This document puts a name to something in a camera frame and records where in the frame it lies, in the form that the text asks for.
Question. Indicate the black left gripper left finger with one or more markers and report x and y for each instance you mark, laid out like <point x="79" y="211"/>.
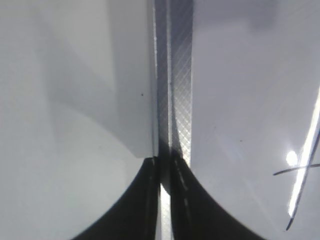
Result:
<point x="134" y="215"/>

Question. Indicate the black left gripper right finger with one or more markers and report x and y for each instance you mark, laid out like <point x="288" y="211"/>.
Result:
<point x="195" y="215"/>

